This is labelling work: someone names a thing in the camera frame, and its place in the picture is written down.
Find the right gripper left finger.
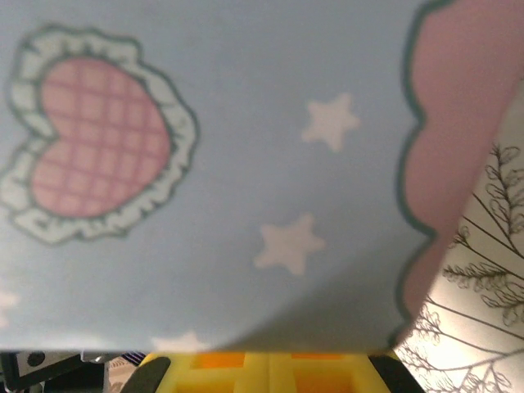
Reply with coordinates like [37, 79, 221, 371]
[125, 350, 270, 393]

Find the floral patterned table cover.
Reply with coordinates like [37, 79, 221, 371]
[391, 79, 524, 393]

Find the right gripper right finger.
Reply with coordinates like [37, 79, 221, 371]
[269, 350, 425, 393]

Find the light blue cartoon pouch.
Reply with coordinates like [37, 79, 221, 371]
[0, 0, 524, 354]

